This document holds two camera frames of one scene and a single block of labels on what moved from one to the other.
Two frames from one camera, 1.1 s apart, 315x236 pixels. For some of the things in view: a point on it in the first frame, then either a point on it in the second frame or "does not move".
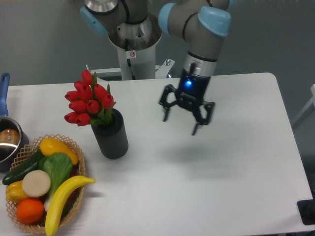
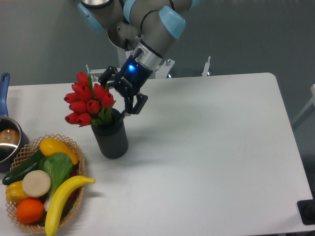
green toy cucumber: [32, 164] does not move
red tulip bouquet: [89, 102] does not move
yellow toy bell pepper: [15, 191] does not move
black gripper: [192, 88] → [129, 81]
